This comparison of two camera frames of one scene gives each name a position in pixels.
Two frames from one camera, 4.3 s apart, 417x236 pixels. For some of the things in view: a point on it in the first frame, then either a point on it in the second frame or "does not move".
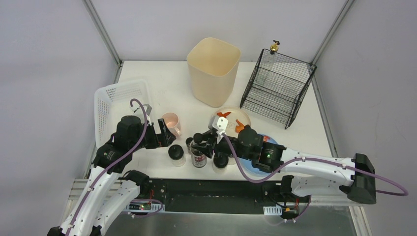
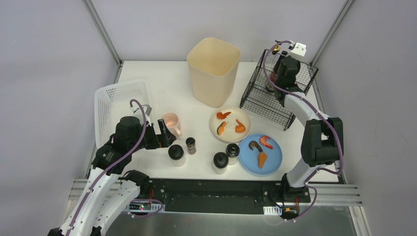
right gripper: x=212 y=143 to x=280 y=92
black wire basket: x=278 y=83 does not move
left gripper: x=159 y=136 does not move
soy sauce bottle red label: x=198 y=159 to x=270 y=87
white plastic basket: x=112 y=102 does not move
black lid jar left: x=176 y=153 does not move
